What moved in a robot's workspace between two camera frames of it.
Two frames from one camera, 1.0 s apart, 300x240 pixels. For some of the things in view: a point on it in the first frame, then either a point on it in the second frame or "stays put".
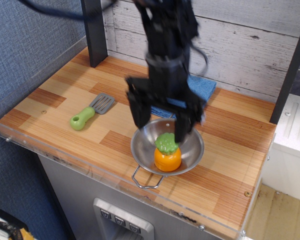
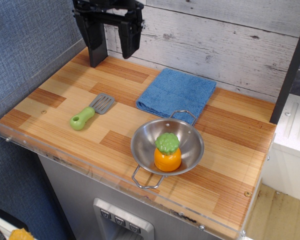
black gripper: [169, 79] → [107, 11]
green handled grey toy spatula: [100, 105] stays put
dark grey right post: [288, 83] stays put
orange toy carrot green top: [167, 154] stays put
